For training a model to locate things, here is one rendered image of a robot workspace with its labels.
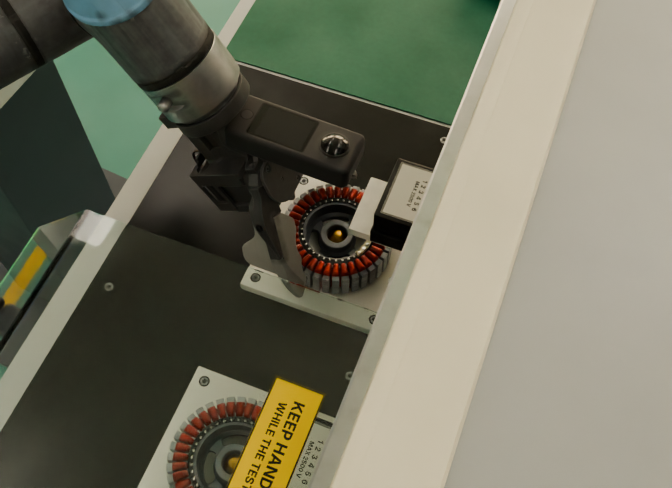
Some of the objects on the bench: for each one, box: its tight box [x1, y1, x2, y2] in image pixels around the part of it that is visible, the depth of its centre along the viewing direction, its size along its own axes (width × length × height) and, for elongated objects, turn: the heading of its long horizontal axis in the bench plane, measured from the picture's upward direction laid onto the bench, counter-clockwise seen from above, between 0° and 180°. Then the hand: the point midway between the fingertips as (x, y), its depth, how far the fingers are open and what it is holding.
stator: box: [285, 184, 392, 294], centre depth 79 cm, size 11×11×4 cm
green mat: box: [226, 0, 501, 126], centre depth 103 cm, size 94×61×1 cm, turn 69°
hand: (336, 236), depth 78 cm, fingers open, 14 cm apart
